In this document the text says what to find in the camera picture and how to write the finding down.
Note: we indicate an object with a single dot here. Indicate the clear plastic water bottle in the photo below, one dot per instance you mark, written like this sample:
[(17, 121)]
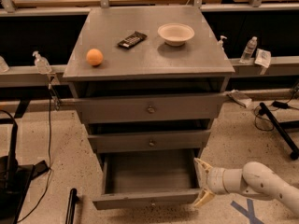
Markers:
[(248, 50)]

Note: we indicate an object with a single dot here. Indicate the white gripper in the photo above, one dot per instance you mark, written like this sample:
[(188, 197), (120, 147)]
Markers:
[(215, 180)]

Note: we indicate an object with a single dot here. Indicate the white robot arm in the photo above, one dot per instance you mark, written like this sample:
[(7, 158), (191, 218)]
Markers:
[(254, 180)]

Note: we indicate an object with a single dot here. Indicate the black tube on floor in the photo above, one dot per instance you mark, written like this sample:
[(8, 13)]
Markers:
[(72, 201)]

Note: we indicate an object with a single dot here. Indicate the grey bottom drawer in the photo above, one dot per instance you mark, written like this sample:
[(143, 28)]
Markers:
[(148, 179)]

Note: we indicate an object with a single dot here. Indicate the black stand leg right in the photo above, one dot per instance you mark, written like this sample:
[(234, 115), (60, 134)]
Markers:
[(283, 128)]

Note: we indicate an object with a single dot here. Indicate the orange ball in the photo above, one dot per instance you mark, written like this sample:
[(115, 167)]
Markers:
[(94, 57)]

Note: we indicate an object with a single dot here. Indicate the small white pump bottle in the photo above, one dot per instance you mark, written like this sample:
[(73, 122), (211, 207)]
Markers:
[(221, 41)]

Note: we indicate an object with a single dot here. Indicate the grey drawer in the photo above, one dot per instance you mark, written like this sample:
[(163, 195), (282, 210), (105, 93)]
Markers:
[(149, 108), (148, 179), (127, 142)]

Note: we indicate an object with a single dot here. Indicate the grey top drawer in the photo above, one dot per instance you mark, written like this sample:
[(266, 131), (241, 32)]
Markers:
[(149, 108)]

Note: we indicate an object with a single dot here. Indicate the clear sanitizer pump bottle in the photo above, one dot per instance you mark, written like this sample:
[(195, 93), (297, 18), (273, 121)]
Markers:
[(41, 64)]

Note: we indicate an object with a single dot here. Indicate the blue tape cross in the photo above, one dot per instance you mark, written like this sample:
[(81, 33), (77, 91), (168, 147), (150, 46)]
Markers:
[(248, 211)]

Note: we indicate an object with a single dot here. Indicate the folded packet on rail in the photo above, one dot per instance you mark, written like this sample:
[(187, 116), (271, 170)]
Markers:
[(240, 98)]

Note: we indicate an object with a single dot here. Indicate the white wipes packet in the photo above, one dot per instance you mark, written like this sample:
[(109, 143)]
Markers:
[(263, 58)]

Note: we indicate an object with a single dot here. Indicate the white paper bowl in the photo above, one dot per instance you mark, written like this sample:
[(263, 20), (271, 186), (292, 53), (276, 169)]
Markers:
[(175, 34)]

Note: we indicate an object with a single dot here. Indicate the grey middle drawer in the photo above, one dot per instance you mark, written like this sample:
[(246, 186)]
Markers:
[(127, 142)]

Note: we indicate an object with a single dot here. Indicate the grey wooden drawer cabinet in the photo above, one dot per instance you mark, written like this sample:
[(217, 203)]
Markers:
[(151, 67)]

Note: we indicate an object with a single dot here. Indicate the black equipment base left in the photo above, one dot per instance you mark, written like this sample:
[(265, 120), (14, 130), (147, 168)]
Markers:
[(14, 178)]

